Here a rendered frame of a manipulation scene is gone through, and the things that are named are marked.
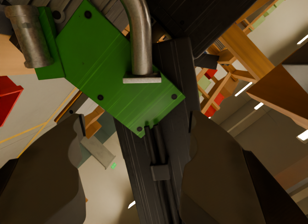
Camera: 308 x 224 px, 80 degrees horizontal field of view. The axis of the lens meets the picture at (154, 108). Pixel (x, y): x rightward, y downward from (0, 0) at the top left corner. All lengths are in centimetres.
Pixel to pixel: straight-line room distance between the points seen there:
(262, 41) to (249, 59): 868
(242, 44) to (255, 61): 11
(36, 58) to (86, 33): 8
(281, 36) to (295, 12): 98
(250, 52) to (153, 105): 85
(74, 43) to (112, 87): 9
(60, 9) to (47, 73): 10
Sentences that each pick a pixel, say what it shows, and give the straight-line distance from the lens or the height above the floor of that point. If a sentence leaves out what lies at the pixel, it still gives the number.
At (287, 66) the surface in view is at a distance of 40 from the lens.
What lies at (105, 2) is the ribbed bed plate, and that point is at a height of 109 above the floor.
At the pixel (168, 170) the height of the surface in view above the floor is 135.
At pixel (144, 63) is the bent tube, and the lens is 26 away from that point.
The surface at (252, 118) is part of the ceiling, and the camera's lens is 779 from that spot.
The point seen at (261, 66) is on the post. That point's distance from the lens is 113.
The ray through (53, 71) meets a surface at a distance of 33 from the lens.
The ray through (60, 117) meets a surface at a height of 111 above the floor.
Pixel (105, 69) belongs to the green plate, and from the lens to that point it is 31.
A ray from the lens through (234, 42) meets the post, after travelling 109.
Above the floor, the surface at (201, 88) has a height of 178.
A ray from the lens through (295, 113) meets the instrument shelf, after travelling 56.
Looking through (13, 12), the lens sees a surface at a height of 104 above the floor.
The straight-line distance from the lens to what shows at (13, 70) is 68.
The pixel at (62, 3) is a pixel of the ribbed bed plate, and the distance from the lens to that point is 33.
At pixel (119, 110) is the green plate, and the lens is 33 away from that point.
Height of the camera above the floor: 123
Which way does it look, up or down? 3 degrees up
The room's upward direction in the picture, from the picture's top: 136 degrees clockwise
